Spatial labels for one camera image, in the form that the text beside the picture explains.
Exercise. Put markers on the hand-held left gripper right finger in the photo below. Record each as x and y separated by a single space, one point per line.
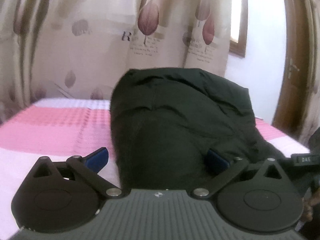
217 160

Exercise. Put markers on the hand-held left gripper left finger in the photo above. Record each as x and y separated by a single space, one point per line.
98 158

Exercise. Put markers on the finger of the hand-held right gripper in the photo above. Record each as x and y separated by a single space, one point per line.
285 161

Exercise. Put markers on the black garment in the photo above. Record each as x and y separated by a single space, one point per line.
180 120

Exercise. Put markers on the person's right hand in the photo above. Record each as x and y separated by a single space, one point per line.
308 206

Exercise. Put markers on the pink checked bed sheet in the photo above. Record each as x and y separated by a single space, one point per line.
50 130

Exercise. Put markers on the wooden door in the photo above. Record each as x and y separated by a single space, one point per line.
285 92

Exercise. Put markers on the beige leaf print curtain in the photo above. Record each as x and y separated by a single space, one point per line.
100 42

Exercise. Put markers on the wooden window frame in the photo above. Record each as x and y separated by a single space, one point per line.
240 30

